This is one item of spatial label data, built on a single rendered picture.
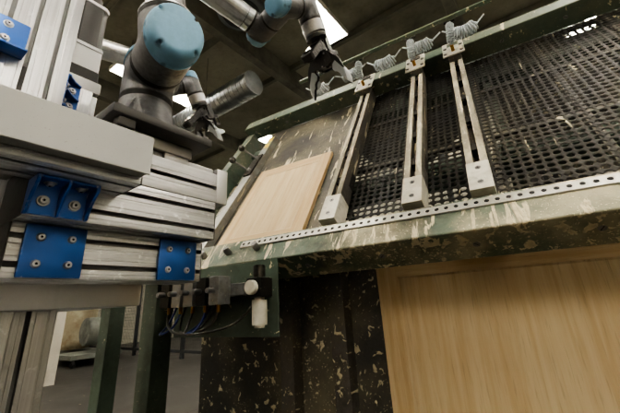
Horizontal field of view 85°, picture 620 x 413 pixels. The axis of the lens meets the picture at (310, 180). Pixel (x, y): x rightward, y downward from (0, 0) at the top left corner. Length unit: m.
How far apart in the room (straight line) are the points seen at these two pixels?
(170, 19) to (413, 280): 1.01
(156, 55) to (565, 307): 1.17
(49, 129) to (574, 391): 1.25
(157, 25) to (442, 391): 1.20
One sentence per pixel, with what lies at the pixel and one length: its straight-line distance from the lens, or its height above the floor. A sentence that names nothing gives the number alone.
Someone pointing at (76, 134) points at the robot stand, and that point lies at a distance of 0.60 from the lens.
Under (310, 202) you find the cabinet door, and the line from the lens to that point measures 1.36.
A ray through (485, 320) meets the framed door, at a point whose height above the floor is 0.59.
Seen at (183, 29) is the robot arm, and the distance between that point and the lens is 0.80.
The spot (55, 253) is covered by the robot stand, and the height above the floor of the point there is 0.77.
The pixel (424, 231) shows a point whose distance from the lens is 0.96.
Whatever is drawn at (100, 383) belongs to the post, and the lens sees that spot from 1.56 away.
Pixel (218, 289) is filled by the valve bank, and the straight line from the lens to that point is 1.18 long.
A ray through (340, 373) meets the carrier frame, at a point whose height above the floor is 0.44.
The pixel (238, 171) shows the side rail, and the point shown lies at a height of 1.47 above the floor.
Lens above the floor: 0.66
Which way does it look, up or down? 20 degrees up
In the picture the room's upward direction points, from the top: 4 degrees counter-clockwise
